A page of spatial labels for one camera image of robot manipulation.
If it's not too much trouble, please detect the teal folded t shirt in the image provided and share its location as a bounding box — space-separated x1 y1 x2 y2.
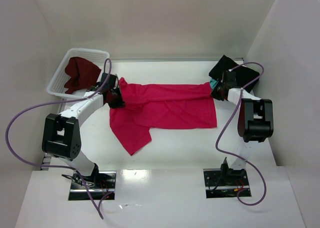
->
209 79 218 90

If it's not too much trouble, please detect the white plastic basket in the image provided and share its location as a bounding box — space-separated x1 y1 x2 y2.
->
46 48 110 100

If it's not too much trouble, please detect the pink t shirt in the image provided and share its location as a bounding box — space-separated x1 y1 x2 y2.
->
109 78 218 155

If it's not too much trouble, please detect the dark red t shirt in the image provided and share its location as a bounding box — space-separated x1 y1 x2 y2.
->
64 57 101 94

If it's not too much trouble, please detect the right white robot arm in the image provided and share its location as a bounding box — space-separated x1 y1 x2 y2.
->
215 70 274 185

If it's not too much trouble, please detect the black folded t shirt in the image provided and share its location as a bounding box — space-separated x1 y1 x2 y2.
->
208 55 259 87

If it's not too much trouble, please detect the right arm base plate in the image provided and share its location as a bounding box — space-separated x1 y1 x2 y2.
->
203 169 252 199

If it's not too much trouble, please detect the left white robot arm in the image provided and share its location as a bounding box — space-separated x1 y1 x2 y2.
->
42 73 125 187

